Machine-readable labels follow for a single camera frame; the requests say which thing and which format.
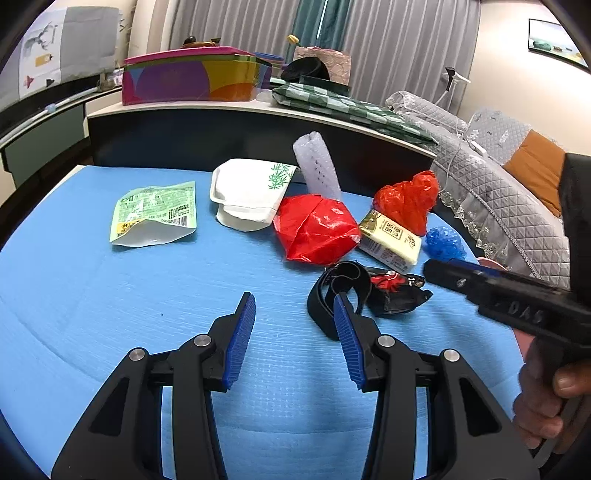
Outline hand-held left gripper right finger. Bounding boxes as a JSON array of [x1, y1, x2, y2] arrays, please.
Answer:
[[332, 294, 541, 480]]

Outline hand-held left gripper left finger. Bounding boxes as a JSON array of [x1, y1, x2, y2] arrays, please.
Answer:
[[51, 292, 257, 480]]

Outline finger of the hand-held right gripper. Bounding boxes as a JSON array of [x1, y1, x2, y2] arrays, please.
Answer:
[[423, 257, 506, 319]]

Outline small red plastic bag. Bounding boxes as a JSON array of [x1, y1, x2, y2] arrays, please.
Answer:
[[373, 170, 440, 237]]

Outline white bamboo print bag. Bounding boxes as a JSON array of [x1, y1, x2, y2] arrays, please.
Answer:
[[209, 158, 299, 232]]

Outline person's right hand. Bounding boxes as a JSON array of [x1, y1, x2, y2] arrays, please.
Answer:
[[512, 339, 591, 450]]

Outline blue crumpled plastic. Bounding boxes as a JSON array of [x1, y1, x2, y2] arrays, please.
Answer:
[[424, 225, 467, 262]]

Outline black red wrapper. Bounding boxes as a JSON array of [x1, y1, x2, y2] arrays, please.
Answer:
[[367, 270, 434, 317]]

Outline yellow tissue packet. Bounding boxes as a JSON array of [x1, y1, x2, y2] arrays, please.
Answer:
[[358, 209, 423, 277]]

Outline sofa with grey cover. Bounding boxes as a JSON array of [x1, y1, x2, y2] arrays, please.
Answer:
[[385, 90, 573, 289]]

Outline large red plastic bag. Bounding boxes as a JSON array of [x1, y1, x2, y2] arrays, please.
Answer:
[[273, 194, 362, 267]]

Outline blue foam mat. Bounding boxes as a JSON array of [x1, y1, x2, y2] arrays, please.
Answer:
[[0, 164, 536, 480]]

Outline orange cushion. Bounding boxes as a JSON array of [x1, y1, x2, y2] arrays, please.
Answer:
[[502, 129, 566, 217]]

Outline green snack pouch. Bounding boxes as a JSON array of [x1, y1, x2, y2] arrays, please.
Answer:
[[109, 181, 198, 249]]

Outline white foam net sleeve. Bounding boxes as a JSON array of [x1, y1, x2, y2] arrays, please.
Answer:
[[293, 131, 342, 200]]

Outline green checked cloth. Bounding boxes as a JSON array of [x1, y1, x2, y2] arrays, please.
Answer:
[[271, 76, 437, 147]]

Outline dark cabinet with white top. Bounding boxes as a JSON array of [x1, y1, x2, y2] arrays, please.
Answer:
[[87, 88, 437, 195]]

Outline grey curtain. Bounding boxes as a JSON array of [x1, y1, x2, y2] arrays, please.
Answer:
[[344, 0, 481, 109], [129, 0, 301, 51]]

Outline pink woven basket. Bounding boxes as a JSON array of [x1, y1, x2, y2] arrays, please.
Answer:
[[294, 46, 352, 86]]

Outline black bowl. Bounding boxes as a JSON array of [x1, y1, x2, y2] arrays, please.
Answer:
[[281, 56, 331, 84]]

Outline colourful box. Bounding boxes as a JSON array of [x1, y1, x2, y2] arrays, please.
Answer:
[[122, 46, 273, 107]]

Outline dark green side cabinet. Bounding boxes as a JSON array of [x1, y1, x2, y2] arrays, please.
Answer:
[[0, 85, 123, 185]]

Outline teal curtain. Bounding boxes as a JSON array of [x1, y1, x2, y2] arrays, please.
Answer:
[[295, 0, 352, 51]]

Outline white blue rod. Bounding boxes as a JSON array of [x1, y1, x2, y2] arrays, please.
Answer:
[[25, 85, 100, 121]]

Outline black strap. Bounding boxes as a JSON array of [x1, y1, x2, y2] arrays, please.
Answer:
[[307, 261, 374, 342]]

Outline framed wall picture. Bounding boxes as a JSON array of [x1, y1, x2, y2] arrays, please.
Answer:
[[527, 18, 591, 72]]

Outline printed wall hanging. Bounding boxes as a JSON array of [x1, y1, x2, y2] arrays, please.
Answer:
[[0, 7, 122, 100]]

